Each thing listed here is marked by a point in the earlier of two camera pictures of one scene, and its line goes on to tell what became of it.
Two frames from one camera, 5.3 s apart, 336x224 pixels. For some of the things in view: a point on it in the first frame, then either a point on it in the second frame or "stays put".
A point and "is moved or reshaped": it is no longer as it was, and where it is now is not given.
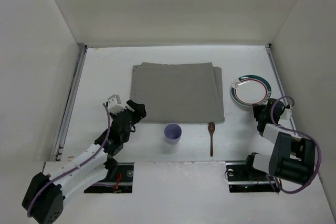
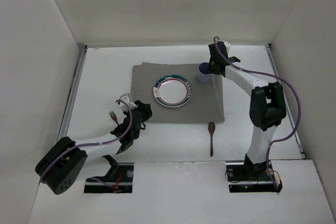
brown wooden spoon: (211, 127) stays put
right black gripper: (261, 114) → (216, 64)
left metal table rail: (58, 152) stays put
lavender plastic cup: (172, 132) → (204, 74)
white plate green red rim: (250, 89) is moved or reshaped
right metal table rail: (278, 77) stays put
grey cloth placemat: (181, 93) stays put
